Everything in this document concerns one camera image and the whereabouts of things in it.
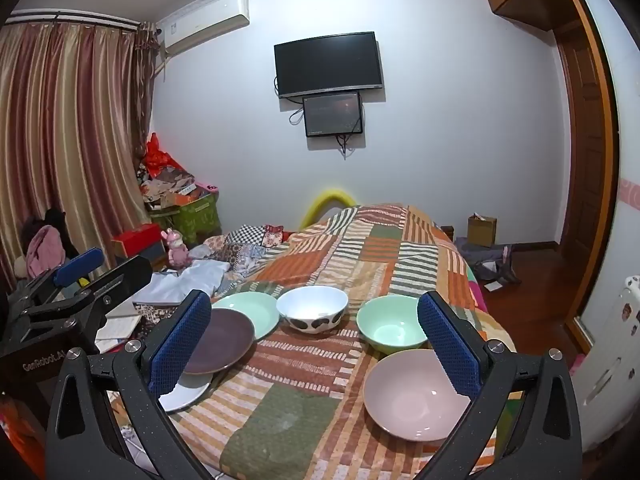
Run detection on white bowl with dark spots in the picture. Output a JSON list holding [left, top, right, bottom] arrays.
[[276, 286, 349, 335]]

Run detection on white notebook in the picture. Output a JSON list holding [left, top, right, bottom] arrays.
[[94, 310, 147, 353]]

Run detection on striped brown curtain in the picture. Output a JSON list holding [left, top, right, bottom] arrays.
[[0, 22, 157, 286]]

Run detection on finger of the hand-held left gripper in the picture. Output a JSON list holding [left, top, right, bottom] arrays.
[[10, 247, 107, 308], [27, 255, 153, 331]]

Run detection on green patterned box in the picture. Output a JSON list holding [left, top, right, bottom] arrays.
[[150, 192, 221, 242]]

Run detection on brown wooden door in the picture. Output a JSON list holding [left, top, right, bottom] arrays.
[[554, 25, 618, 321]]

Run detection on cardboard clutter pile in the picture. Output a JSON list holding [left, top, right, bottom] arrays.
[[139, 165, 212, 207]]

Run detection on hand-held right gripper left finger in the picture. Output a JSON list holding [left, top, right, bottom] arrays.
[[45, 289, 216, 480]]

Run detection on white plate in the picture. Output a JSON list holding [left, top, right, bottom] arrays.
[[159, 372, 213, 413]]

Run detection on red flat box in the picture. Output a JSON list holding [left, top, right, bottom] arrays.
[[111, 223, 167, 261]]

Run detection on white suitcase with stickers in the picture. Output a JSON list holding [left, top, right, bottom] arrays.
[[570, 274, 640, 453]]

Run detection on purple plate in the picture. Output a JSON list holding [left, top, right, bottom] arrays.
[[184, 308, 257, 376]]

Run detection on pink bowl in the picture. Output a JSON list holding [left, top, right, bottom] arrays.
[[363, 348, 473, 443]]

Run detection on striped patchwork bedspread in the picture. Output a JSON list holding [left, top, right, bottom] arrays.
[[165, 204, 516, 476]]

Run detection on black wall television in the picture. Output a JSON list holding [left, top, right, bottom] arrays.
[[274, 31, 385, 100]]

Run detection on red plastic bag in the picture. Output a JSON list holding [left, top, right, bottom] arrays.
[[141, 132, 177, 177]]

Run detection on small black wall monitor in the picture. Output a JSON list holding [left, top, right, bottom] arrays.
[[302, 91, 364, 138]]

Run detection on white wardrobe door pink hearts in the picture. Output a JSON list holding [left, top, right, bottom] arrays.
[[565, 0, 640, 321]]

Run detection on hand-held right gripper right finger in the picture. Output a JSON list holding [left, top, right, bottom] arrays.
[[416, 290, 583, 480]]

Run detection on light blue cloth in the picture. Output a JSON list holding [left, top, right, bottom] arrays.
[[134, 260, 232, 307]]

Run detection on pink plush toy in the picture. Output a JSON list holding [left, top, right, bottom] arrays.
[[161, 228, 192, 268]]

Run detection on green plate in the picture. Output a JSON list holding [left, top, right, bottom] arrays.
[[211, 291, 281, 341]]

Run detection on black cable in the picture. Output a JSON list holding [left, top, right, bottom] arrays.
[[335, 132, 357, 161]]

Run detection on grey cloth pile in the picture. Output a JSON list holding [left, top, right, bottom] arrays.
[[454, 237, 521, 286]]

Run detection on pink cloth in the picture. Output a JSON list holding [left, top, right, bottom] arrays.
[[26, 225, 67, 278]]

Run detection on patterned cloth pile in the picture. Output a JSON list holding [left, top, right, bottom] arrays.
[[202, 224, 292, 273]]

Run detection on dark cloth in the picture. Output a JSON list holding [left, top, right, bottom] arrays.
[[22, 208, 80, 261]]

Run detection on yellow foam tube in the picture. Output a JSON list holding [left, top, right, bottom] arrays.
[[300, 187, 357, 228]]

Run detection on brown paper bag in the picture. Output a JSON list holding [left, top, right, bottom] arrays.
[[467, 213, 498, 247]]

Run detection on white air conditioner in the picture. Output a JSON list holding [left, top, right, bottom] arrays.
[[156, 0, 250, 56]]

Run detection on green bowl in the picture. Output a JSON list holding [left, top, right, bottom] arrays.
[[356, 294, 432, 350]]

